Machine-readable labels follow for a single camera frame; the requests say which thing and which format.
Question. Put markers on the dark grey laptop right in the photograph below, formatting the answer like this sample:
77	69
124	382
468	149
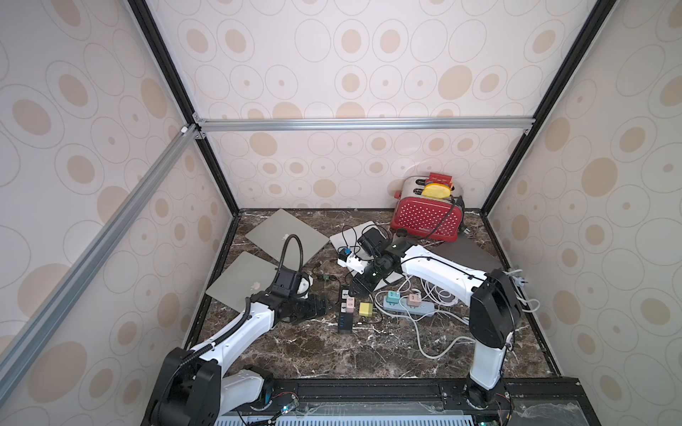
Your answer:
466	252

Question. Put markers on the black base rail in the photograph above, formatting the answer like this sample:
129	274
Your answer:
524	401

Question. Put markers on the yellow toast toy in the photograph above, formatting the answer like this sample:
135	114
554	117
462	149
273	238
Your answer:
437	191

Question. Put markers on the black power strip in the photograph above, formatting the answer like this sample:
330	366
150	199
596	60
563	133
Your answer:
344	320

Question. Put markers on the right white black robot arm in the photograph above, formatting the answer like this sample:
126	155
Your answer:
494	309

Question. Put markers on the silver laptop front left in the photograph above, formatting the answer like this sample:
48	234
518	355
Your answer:
249	275

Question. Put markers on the white laptop centre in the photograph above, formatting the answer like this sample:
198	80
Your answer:
349	237

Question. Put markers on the diagonal aluminium frame bar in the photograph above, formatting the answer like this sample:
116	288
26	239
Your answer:
49	317

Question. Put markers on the green charger plug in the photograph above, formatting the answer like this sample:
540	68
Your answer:
393	297

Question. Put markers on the red toaster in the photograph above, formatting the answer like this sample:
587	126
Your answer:
428	218

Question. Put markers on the yellow charger plug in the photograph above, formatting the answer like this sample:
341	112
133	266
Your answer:
366	310

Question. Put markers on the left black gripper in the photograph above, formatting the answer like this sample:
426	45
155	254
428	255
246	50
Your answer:
313	309

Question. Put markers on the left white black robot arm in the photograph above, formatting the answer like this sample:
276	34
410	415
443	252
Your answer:
193	387

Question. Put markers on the pink charger on blue strip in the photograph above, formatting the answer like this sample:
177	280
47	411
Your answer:
414	300

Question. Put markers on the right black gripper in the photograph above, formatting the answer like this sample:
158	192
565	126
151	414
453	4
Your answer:
365	280

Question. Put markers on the horizontal aluminium frame bar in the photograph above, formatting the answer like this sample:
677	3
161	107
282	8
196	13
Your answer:
370	124

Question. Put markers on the red toast toy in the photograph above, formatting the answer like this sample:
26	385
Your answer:
440	179

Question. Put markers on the light blue power strip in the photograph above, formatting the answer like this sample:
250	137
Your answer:
403	308

